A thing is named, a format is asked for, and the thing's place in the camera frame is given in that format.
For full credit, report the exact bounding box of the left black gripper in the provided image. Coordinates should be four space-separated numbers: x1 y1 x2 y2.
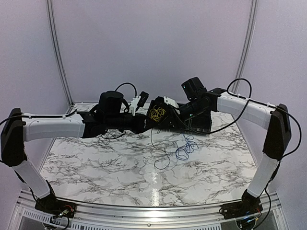
105 113 158 134

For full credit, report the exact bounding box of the blue cable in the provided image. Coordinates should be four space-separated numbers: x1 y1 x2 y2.
174 134 200 161

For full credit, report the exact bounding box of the black cable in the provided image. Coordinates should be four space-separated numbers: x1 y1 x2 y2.
150 128 173 170

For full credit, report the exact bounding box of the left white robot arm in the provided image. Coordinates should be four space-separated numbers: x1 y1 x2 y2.
0 91 149 213

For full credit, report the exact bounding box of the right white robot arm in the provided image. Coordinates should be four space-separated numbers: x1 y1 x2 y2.
175 77 294 215

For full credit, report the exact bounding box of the black compartment tray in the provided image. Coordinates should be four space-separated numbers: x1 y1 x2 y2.
146 96 212 133

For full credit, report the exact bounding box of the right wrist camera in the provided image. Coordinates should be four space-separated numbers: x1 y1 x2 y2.
154 96 179 109

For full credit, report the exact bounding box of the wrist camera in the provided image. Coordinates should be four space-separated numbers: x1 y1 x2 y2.
154 96 179 109
129 91 149 116

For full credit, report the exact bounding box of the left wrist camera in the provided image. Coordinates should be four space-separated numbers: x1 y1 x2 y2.
129 91 149 116

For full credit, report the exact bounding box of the aluminium front rail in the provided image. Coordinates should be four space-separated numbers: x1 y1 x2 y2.
8 190 289 230

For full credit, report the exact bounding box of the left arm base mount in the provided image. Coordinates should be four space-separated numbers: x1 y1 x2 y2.
35 200 77 219

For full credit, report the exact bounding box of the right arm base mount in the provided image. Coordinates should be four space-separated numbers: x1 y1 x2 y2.
219 200 263 219

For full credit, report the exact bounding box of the right aluminium corner post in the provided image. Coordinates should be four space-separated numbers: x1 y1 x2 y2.
227 0 259 93

